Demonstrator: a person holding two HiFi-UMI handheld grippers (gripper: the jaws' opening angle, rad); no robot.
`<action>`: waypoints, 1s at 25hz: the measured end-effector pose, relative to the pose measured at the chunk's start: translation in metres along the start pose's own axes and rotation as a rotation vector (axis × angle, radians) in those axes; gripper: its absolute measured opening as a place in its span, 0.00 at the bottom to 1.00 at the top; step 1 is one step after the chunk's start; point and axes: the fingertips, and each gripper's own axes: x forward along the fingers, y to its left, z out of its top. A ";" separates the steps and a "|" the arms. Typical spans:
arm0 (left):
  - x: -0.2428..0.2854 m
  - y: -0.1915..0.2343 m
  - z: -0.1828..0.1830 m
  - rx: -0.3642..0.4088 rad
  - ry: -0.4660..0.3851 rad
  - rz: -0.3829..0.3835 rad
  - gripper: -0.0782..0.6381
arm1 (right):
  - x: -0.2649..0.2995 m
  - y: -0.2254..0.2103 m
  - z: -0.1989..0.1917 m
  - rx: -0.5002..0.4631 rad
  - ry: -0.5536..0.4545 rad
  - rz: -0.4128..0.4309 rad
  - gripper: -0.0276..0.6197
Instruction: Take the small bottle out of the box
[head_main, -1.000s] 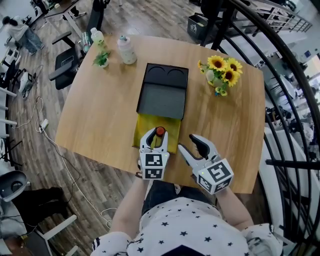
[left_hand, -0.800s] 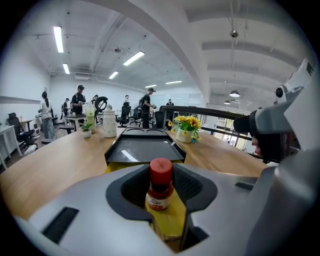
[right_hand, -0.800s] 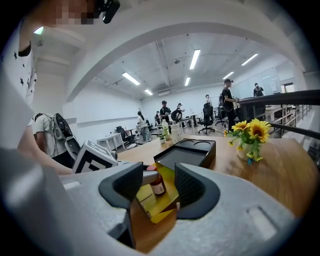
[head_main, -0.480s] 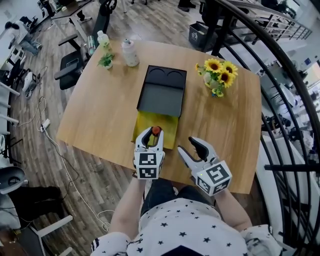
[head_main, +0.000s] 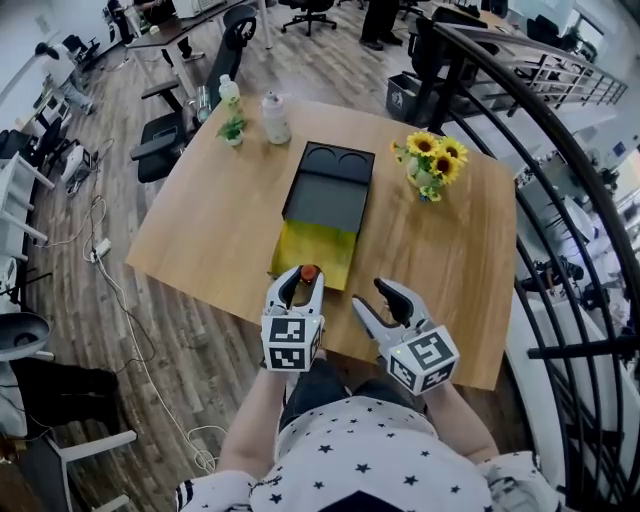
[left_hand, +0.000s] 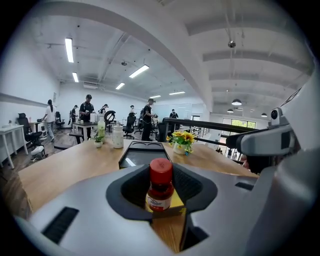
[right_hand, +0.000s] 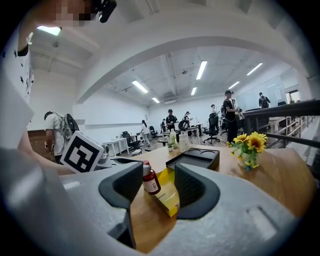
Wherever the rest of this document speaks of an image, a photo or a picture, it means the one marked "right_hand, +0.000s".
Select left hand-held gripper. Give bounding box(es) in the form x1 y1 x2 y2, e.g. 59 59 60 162
59 130 144 174

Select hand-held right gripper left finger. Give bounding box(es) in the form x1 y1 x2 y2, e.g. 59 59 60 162
48 161 144 256

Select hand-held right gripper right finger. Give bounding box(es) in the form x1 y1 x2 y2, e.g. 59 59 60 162
149 162 301 256

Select small red bottle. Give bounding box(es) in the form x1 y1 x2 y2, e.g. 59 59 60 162
142 160 162 196

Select black box with yellow tray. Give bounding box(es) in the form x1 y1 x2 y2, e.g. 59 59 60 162
149 147 221 218

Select person's left forearm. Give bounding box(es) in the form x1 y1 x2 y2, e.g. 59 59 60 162
17 129 76 176

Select pale green drink bottle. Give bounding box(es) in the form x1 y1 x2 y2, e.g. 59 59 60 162
169 128 178 148

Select white patterned bottle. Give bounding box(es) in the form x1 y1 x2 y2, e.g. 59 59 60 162
178 131 190 153

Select black backpack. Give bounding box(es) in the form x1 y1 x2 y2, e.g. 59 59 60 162
63 113 81 141

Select sunflower bouquet in vase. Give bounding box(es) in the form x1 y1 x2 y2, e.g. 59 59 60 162
226 131 269 171

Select ceiling light panels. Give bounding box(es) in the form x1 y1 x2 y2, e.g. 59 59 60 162
36 24 264 105

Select black stair railing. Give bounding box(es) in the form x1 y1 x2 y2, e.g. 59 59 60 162
242 99 320 151

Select white star-print shirt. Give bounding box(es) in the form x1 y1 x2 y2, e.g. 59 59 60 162
0 22 35 151

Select window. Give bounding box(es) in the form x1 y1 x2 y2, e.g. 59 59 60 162
286 89 301 104

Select person's head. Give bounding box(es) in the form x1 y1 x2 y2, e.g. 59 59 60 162
18 0 101 51

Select black head camera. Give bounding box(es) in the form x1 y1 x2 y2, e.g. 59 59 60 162
93 0 118 24

